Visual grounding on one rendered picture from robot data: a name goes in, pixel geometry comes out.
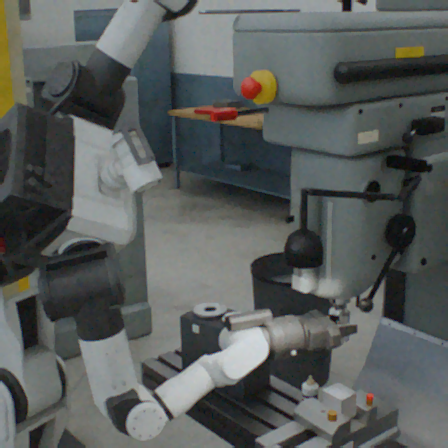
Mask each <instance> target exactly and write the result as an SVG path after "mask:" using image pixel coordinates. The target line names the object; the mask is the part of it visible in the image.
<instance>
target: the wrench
mask: <svg viewBox="0 0 448 448"><path fill-rule="evenodd" d="M278 12H300V9H296V10H289V9H264V8H262V9H225V10H199V14H245V13H278Z"/></svg>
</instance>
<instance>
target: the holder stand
mask: <svg viewBox="0 0 448 448"><path fill-rule="evenodd" d="M239 313H245V312H237V311H234V310H230V309H228V308H226V306H224V305H222V304H218V303H209V302H207V303H204V304H200V305H198V306H197V307H195V309H194V310H192V311H190V312H188V313H185V314H183V315H181V316H180V337H181V361H182V372H183V371H184V370H185V369H187V368H188V367H189V366H191V365H192V364H193V363H195V362H197V361H199V360H200V358H201V357H203V356H204V355H206V356H211V355H214V354H217V353H220V352H223V350H222V348H221V346H220V343H219V338H220V335H221V333H222V331H223V330H224V329H225V328H226V324H225V317H226V316H228V315H234V314H239ZM268 384H270V360H267V359H265V361H263V362H262V363H260V364H259V365H258V366H257V367H255V368H254V369H253V370H252V371H251V372H250V373H249V374H247V375H246V376H245V377H243V378H242V379H241V380H239V381H238V382H235V383H234V384H226V385H225V386H221V387H217V386H216V387H214V388H213V389H215V390H218V391H220V392H223V393H225V394H226V395H229V396H231V397H234V398H236V399H239V400H247V399H249V398H250V397H251V396H252V395H254V394H255V393H257V392H258V391H259V390H261V389H262V388H264V387H265V386H267V385H268Z"/></svg>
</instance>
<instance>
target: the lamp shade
mask: <svg viewBox="0 0 448 448"><path fill-rule="evenodd" d="M284 263H285V264H286V265H287V266H289V267H292V268H298V269H311V268H316V267H319V266H321V265H322V264H323V246H322V243H321V240H320V237H319V235H318V234H317V233H316V232H314V231H313V230H311V229H307V230H301V229H296V230H294V231H293V232H291V233H290V234H289V235H288V238H287V241H286V244H285V247H284Z"/></svg>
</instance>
